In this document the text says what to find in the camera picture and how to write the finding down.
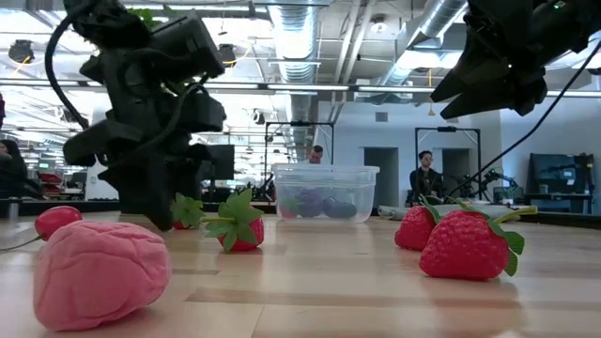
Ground black table frame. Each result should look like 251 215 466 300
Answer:
0 199 601 231

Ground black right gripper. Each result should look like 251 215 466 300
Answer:
429 0 564 121

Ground red toy cherry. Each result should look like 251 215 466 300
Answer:
0 205 85 254

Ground black ceiling speaker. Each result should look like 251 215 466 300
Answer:
8 38 36 65
220 42 239 68

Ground long black cable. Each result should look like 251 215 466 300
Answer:
444 40 601 197

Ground folded grey cloth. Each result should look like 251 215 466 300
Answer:
378 202 522 223

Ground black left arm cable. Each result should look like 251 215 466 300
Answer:
43 0 93 131

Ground pink brain-shaped soft toy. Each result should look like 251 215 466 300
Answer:
31 219 173 332

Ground clear plastic tupperware container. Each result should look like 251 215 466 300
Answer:
270 162 381 224

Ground silver ventilation duct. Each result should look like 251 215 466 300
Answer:
378 0 470 88
267 0 325 147

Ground purple toy grapes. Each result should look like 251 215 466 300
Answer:
295 187 327 219

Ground purple toy eggplant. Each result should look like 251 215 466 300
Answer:
322 196 359 220

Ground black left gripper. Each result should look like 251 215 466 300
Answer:
62 49 227 232

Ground ceiling light strip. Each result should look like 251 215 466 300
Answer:
356 85 601 99
0 79 352 94

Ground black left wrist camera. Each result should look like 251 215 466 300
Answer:
148 11 227 91

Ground dark display screen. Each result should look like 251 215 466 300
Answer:
527 151 596 196

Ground red plastic strawberry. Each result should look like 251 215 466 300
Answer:
199 187 266 254
169 192 207 231
279 196 301 220
393 194 442 252
418 195 539 282

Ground black metal rig frame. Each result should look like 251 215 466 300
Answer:
263 120 336 166
414 125 483 202

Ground black computer monitor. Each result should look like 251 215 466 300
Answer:
206 144 236 182

